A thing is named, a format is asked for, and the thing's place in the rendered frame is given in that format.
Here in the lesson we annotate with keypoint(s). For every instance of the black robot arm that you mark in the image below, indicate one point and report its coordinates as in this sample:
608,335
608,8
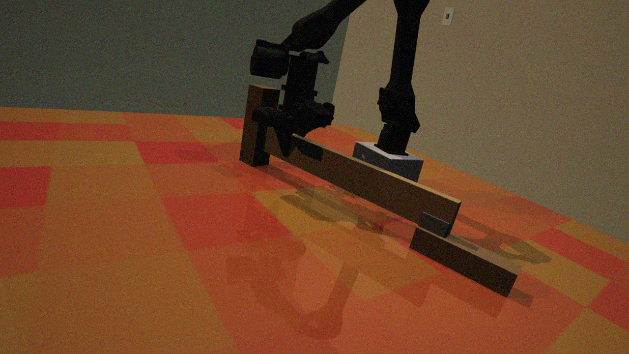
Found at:
396,101

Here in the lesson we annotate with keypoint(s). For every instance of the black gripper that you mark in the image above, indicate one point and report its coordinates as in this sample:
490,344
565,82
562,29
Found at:
284,125

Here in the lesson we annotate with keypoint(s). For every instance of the long brown wooden rail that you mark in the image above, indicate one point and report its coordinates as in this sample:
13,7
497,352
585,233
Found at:
383,188

